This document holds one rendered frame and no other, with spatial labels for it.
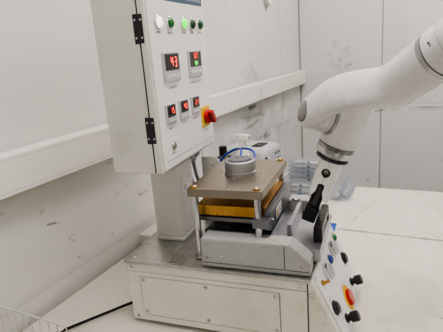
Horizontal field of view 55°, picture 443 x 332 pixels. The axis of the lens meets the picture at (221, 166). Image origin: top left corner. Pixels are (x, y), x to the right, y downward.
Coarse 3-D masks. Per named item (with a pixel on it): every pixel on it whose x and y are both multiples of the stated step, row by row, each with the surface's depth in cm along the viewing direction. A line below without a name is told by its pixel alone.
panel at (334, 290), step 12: (336, 240) 119; (324, 252) 106; (336, 264) 110; (348, 264) 120; (324, 276) 99; (336, 276) 106; (348, 276) 115; (324, 288) 96; (336, 288) 103; (348, 288) 111; (336, 300) 99; (336, 312) 95; (348, 312) 103; (348, 324) 99
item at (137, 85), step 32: (96, 0) 90; (128, 0) 88; (160, 0) 93; (192, 0) 109; (96, 32) 92; (128, 32) 90; (160, 32) 93; (192, 32) 109; (128, 64) 92; (160, 64) 94; (192, 64) 109; (128, 96) 94; (160, 96) 94; (192, 96) 110; (128, 128) 96; (160, 128) 94; (192, 128) 111; (128, 160) 99; (160, 160) 96; (192, 160) 125; (160, 192) 112; (160, 224) 115; (192, 224) 119
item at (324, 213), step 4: (324, 204) 110; (320, 208) 108; (324, 208) 107; (328, 208) 109; (320, 212) 105; (324, 212) 105; (328, 212) 110; (320, 216) 103; (324, 216) 103; (328, 216) 110; (316, 220) 101; (320, 220) 100; (324, 220) 102; (316, 224) 98; (320, 224) 98; (324, 224) 102; (316, 228) 97; (320, 228) 97; (316, 232) 97; (320, 232) 97; (316, 236) 98; (320, 236) 97; (316, 240) 98; (320, 240) 98
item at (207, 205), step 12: (276, 180) 116; (276, 192) 108; (204, 204) 102; (216, 204) 102; (228, 204) 101; (240, 204) 101; (252, 204) 100; (264, 204) 99; (204, 216) 103; (216, 216) 102; (228, 216) 101; (240, 216) 100; (252, 216) 99
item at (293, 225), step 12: (300, 204) 111; (288, 216) 114; (300, 216) 111; (288, 228) 99; (300, 228) 106; (312, 228) 106; (324, 228) 105; (300, 240) 100; (312, 240) 99; (324, 240) 102; (312, 252) 95
